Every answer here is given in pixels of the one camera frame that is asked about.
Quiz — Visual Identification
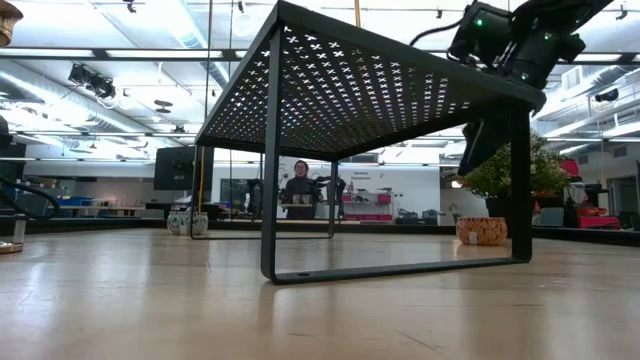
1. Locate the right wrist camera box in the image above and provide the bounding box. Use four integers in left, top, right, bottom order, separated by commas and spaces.
448, 1, 513, 65

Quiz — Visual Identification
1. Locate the red tool cart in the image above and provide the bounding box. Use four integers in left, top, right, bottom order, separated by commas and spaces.
558, 158, 623, 231

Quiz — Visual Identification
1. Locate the person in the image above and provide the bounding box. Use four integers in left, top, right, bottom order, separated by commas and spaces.
277, 159, 322, 221

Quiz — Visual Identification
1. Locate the white candle orange patterned holder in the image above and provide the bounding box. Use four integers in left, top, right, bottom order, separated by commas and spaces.
455, 216, 509, 247

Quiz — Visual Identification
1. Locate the black monitor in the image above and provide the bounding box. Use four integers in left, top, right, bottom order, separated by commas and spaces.
153, 145, 216, 193

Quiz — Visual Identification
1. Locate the black aluminium rig frame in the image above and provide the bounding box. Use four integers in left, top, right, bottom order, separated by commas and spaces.
0, 215, 640, 248

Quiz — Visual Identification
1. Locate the white candle blue-white holder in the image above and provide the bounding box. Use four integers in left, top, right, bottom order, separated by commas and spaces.
166, 209, 210, 237

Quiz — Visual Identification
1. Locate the green potted plant black pot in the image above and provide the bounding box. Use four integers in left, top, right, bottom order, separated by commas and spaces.
459, 130, 572, 240

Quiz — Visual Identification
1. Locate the black cable loop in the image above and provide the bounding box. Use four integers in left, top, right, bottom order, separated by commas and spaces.
0, 174, 61, 221

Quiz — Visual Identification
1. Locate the red storage bin rack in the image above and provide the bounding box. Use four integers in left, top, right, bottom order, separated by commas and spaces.
341, 189, 394, 223

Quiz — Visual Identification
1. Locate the black perforated metal shelf riser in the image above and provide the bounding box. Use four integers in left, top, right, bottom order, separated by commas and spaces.
189, 0, 548, 286

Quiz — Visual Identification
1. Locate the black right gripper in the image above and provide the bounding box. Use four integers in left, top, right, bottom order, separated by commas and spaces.
457, 27, 587, 177

